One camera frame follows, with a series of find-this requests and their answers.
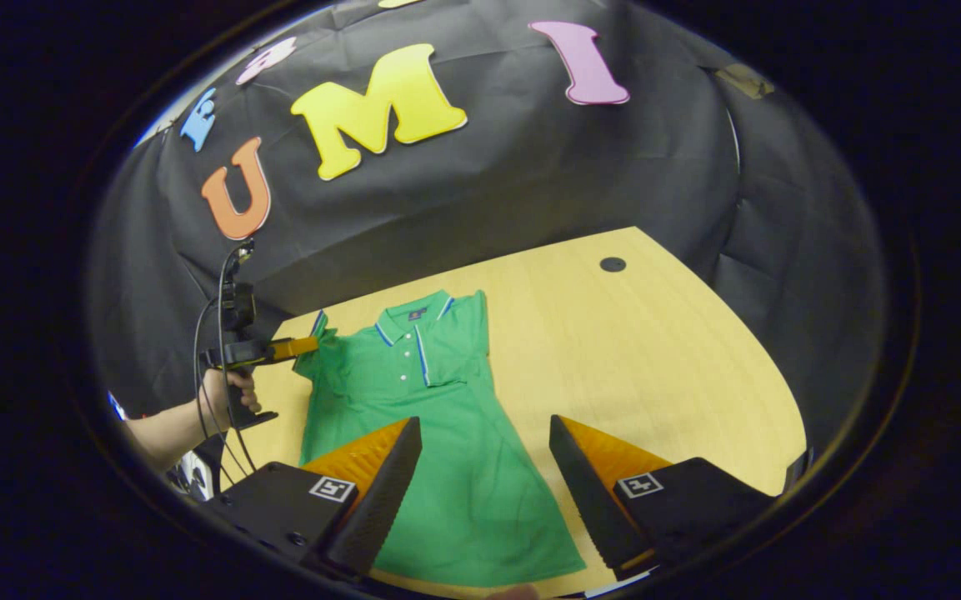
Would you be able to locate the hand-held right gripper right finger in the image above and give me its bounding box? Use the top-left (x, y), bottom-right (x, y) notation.
top-left (548, 414), bottom-right (777, 582)

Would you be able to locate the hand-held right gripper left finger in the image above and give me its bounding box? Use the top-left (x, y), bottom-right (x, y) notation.
top-left (209, 417), bottom-right (423, 580)

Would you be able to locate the green T-shirt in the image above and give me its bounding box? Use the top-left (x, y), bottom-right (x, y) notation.
top-left (293, 289), bottom-right (588, 587)

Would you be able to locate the white sheet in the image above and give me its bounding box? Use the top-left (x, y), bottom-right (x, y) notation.
top-left (587, 570), bottom-right (658, 598)

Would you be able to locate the white device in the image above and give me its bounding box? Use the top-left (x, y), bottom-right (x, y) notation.
top-left (168, 450), bottom-right (216, 501)

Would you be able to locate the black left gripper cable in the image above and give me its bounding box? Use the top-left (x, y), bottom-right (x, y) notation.
top-left (193, 246), bottom-right (258, 476)

